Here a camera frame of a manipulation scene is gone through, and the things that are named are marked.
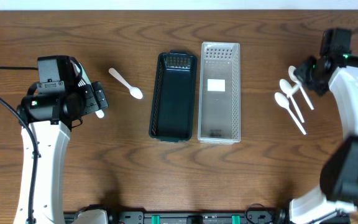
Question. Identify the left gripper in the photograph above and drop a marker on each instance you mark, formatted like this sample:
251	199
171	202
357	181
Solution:
92	98

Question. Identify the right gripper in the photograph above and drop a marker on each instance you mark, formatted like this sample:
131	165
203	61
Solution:
301	70

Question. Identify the white spoon crossing sideways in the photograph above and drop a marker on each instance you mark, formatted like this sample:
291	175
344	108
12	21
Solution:
294	90

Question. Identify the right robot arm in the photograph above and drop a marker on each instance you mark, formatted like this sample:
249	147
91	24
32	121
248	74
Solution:
336	196

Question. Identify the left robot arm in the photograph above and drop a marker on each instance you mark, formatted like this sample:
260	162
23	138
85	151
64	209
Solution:
49	110

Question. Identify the white plastic fork upper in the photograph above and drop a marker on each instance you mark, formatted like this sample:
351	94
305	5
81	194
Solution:
84	78

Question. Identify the white plastic fork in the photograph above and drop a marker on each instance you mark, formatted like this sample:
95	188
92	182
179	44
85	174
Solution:
84	78
100	113

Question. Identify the white plastic fork middle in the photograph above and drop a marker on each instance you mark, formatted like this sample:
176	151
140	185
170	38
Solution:
100	113

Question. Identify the white plastic spoon left side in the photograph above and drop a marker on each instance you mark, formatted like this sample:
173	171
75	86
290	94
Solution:
134	91

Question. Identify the black plastic basket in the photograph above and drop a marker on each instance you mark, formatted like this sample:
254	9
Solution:
173	103

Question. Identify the clear plastic basket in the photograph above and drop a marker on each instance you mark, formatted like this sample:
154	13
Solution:
219	116

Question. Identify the white label in clear basket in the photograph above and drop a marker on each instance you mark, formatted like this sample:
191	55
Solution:
216	85

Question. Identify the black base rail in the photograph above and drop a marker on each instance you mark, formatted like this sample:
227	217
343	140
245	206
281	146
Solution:
250	217

